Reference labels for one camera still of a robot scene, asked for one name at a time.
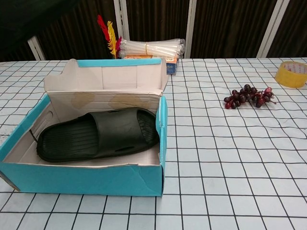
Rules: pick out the yellow packing tape roll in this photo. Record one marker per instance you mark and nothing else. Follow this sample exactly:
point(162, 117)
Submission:
point(285, 79)

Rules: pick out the black folding screen white frame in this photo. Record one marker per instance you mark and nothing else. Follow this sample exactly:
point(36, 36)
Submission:
point(156, 24)

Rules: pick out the dark purple grape bunch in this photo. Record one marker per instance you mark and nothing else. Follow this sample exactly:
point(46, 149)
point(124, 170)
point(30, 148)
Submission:
point(242, 98)

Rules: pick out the light blue cardboard shoe box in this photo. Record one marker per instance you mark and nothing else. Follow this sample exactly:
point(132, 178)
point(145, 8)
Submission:
point(84, 179)

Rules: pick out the white black checked tablecloth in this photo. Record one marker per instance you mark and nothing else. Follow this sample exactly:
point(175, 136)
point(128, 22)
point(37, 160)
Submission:
point(227, 155)

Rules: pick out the bundle of clear plastic tubes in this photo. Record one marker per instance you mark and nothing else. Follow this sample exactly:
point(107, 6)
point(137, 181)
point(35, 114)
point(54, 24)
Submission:
point(151, 48)

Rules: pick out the red yellow feather shuttlecock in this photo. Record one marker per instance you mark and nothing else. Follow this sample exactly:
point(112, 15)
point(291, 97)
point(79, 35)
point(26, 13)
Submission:
point(111, 33)

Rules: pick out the orange and blue packet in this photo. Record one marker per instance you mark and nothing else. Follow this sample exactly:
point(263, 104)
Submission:
point(172, 68)

